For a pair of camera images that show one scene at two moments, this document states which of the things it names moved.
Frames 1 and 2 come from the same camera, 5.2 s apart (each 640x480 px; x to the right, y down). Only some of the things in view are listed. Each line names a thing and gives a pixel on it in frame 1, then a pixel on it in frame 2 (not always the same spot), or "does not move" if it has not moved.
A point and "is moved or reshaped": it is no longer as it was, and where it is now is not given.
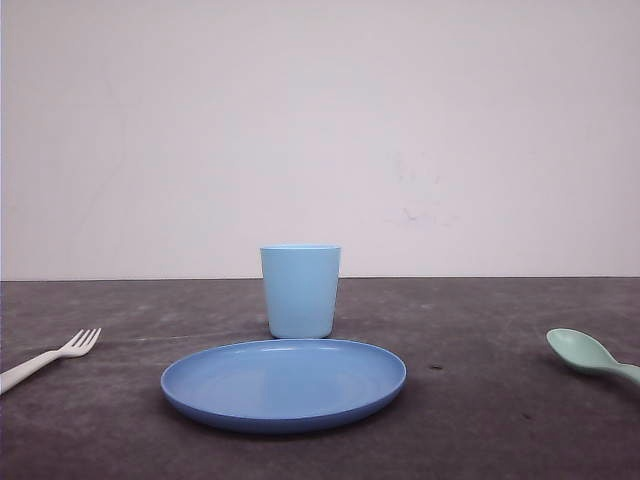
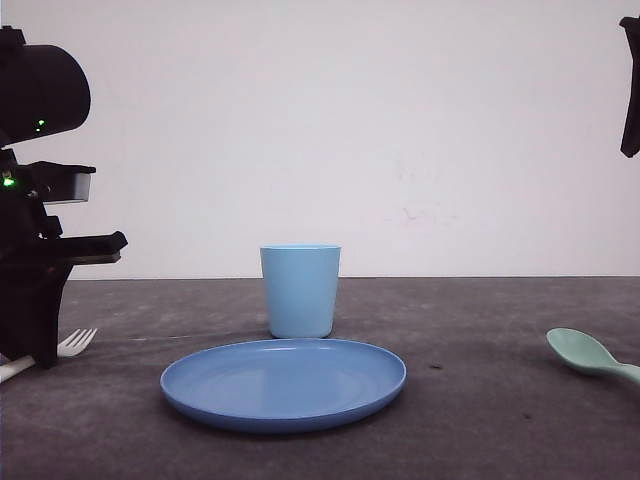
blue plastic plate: (282, 386) does not move
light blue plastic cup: (301, 286) does not move
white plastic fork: (18, 375) is moved or reshaped
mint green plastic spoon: (579, 348) does not move
